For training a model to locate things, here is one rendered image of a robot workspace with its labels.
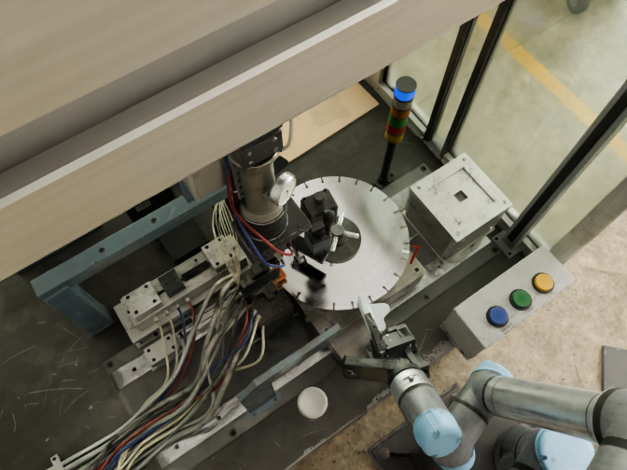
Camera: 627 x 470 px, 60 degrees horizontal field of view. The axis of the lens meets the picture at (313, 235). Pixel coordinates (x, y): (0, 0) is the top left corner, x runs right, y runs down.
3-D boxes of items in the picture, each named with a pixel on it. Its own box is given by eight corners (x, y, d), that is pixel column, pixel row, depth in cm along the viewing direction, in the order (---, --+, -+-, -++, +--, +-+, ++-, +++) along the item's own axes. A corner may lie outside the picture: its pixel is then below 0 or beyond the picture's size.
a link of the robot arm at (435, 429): (434, 468, 96) (416, 446, 91) (408, 421, 105) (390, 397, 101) (472, 445, 96) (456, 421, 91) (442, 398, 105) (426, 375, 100)
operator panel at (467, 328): (521, 267, 143) (543, 243, 129) (550, 299, 139) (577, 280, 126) (438, 325, 136) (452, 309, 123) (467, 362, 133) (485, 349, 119)
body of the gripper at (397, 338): (406, 345, 119) (431, 385, 109) (369, 358, 118) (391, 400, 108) (403, 320, 115) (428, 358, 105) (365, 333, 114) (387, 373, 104)
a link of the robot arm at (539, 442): (583, 453, 115) (616, 450, 103) (551, 508, 111) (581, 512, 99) (534, 415, 118) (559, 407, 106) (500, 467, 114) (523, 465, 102)
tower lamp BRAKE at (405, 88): (405, 82, 120) (408, 73, 117) (418, 95, 118) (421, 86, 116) (389, 90, 119) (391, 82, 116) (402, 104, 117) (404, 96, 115)
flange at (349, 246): (344, 270, 121) (345, 267, 118) (302, 246, 123) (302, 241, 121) (369, 232, 125) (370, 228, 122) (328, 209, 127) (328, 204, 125)
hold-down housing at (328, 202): (325, 228, 111) (327, 179, 93) (335, 247, 110) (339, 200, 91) (301, 239, 110) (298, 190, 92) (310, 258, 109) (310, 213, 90)
